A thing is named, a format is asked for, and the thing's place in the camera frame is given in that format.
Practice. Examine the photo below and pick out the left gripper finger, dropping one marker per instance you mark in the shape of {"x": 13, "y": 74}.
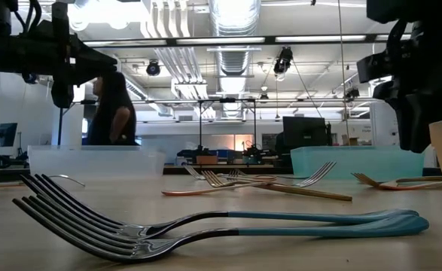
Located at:
{"x": 85, "y": 52}
{"x": 77, "y": 73}

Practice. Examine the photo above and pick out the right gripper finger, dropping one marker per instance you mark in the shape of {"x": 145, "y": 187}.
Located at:
{"x": 414, "y": 131}

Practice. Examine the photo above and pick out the rose gold fork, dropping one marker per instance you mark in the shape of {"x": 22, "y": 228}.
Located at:
{"x": 205, "y": 190}

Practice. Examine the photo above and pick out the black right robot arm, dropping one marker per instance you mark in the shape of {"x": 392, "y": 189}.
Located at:
{"x": 412, "y": 9}

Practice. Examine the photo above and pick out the white round column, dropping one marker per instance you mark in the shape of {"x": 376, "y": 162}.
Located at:
{"x": 382, "y": 128}
{"x": 74, "y": 128}

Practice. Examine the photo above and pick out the person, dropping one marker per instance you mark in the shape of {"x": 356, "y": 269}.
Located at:
{"x": 111, "y": 120}

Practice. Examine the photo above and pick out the teal-green plastic bin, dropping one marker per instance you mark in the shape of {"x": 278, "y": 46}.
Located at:
{"x": 356, "y": 162}

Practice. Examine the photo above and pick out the black ceiling spotlight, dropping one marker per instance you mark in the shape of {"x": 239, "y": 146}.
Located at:
{"x": 352, "y": 94}
{"x": 283, "y": 60}
{"x": 153, "y": 68}

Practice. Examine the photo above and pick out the dark screen with stand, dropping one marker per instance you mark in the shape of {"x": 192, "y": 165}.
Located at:
{"x": 4, "y": 133}

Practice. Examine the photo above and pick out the clear plastic bin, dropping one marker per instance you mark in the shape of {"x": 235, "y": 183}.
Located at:
{"x": 92, "y": 162}

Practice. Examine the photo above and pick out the white ceiling pipes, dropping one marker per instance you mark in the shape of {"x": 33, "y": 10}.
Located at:
{"x": 175, "y": 56}

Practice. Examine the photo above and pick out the black computer monitor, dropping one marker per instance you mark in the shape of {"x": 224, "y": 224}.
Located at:
{"x": 305, "y": 131}

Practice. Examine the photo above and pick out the orange background box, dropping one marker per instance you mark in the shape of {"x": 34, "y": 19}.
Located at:
{"x": 206, "y": 160}

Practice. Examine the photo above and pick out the black background rig frame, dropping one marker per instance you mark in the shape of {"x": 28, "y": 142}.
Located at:
{"x": 200, "y": 124}

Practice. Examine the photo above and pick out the silver ribbed ceiling duct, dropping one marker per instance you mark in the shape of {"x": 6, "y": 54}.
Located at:
{"x": 235, "y": 60}

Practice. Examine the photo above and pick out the black ceiling light rail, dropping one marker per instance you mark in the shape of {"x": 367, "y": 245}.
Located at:
{"x": 269, "y": 39}

